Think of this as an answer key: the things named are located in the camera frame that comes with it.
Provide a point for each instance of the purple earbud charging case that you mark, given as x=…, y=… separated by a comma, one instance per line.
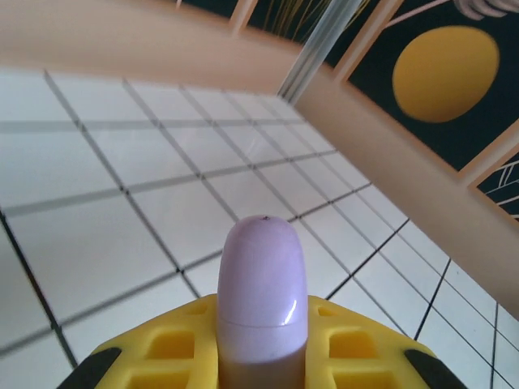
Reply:
x=261, y=283

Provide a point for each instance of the aluminium frame post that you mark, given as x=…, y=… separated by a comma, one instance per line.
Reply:
x=320, y=44

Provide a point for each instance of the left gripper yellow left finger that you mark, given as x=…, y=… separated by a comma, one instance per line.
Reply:
x=135, y=362

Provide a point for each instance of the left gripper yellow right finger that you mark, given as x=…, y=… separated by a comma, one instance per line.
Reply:
x=393, y=364

